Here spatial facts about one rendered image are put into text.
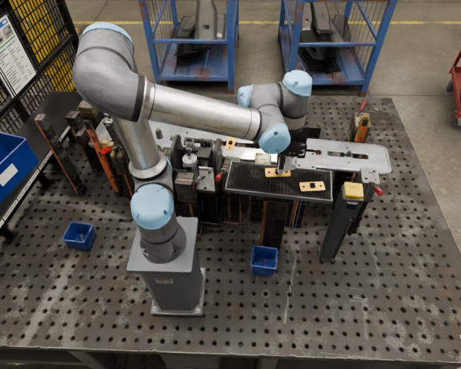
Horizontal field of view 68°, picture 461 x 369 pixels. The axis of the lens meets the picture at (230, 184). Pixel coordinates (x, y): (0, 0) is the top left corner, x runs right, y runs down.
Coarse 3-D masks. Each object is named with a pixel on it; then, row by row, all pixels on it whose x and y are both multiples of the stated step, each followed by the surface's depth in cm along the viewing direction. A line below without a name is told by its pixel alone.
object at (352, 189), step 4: (344, 184) 120; (348, 184) 119; (352, 184) 119; (356, 184) 119; (360, 184) 119; (348, 188) 118; (352, 188) 118; (356, 188) 118; (360, 188) 118; (348, 192) 117; (352, 192) 117; (356, 192) 117; (360, 192) 117; (348, 196) 117; (352, 196) 116; (356, 196) 116; (360, 196) 116
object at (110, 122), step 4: (108, 116) 138; (104, 120) 136; (108, 120) 137; (112, 120) 135; (104, 124) 136; (108, 124) 135; (112, 124) 136; (108, 128) 138; (112, 128) 137; (108, 132) 140; (112, 132) 139; (116, 132) 140; (112, 136) 142; (116, 136) 142; (112, 140) 144; (116, 140) 144; (120, 140) 144
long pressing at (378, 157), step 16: (160, 128) 165; (176, 128) 164; (112, 144) 158; (160, 144) 157; (304, 144) 156; (320, 144) 155; (336, 144) 155; (352, 144) 155; (368, 144) 155; (272, 160) 149; (320, 160) 149; (336, 160) 149; (352, 160) 149; (368, 160) 148; (384, 160) 148
